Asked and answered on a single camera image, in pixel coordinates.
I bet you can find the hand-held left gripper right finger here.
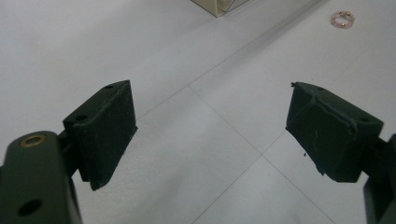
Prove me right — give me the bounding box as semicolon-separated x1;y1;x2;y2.
285;81;396;183

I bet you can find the beige box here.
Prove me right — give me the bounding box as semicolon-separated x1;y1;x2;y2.
191;0;250;19

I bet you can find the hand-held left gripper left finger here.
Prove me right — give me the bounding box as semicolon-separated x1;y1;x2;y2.
57;79;138;191

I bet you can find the pink beaded bracelet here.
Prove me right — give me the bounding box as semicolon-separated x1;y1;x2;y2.
330;10;356;30

